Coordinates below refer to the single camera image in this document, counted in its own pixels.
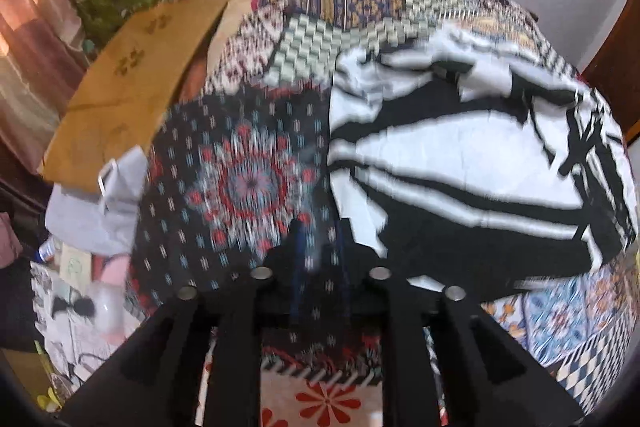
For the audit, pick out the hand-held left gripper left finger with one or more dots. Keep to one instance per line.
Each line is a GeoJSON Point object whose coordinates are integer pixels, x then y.
{"type": "Point", "coordinates": [235, 357]}

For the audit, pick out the patchwork bedspread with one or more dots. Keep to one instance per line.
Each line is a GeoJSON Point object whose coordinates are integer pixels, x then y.
{"type": "Point", "coordinates": [240, 187]}

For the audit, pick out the black and white shirt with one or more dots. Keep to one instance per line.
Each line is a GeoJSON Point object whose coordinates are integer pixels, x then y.
{"type": "Point", "coordinates": [450, 147]}

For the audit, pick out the white and pink bottle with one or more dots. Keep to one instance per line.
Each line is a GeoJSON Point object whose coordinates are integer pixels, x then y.
{"type": "Point", "coordinates": [110, 297]}

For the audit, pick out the grey cloth with buckle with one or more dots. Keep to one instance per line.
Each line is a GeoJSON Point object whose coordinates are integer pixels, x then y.
{"type": "Point", "coordinates": [95, 217]}

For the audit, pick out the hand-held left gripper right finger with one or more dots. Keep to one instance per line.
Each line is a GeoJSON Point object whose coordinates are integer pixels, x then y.
{"type": "Point", "coordinates": [415, 357]}

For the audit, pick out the brown paw-print mat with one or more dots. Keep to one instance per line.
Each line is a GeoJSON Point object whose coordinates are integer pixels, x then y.
{"type": "Point", "coordinates": [125, 97]}

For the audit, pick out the brown wooden door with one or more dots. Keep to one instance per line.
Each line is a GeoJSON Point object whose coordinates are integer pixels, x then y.
{"type": "Point", "coordinates": [615, 72]}

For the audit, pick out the pink brown curtain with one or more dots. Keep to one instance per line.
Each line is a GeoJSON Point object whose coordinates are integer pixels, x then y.
{"type": "Point", "coordinates": [30, 32]}

